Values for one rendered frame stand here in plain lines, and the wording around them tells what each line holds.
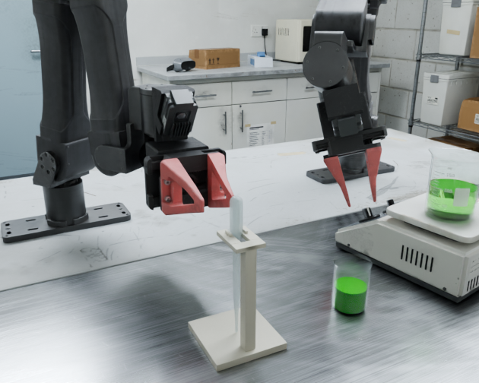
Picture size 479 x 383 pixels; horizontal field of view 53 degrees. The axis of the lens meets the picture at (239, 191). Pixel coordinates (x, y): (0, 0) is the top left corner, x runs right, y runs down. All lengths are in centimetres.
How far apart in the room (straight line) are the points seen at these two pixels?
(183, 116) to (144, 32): 291
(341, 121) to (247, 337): 28
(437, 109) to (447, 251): 275
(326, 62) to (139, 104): 25
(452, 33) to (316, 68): 279
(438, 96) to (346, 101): 273
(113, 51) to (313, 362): 46
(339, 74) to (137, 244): 39
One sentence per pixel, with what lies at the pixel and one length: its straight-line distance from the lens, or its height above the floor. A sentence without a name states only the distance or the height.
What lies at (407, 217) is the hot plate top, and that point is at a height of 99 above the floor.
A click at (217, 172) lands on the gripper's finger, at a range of 55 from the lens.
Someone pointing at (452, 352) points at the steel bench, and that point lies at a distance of 57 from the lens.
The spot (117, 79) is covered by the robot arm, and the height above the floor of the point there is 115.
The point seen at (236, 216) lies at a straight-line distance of 47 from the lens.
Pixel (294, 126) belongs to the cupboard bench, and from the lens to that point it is 341.
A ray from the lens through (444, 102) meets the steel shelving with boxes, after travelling 332.
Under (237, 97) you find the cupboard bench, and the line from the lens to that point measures 314.
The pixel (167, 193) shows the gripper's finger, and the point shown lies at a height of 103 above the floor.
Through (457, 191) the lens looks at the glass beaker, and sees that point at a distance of 63.
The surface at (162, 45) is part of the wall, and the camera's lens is 353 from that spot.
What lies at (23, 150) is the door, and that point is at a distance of 343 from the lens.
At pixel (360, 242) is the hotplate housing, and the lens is 71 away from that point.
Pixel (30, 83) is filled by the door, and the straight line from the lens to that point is 336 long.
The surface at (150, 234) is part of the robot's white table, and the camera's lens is 79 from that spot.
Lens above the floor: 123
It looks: 20 degrees down
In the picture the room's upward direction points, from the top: straight up
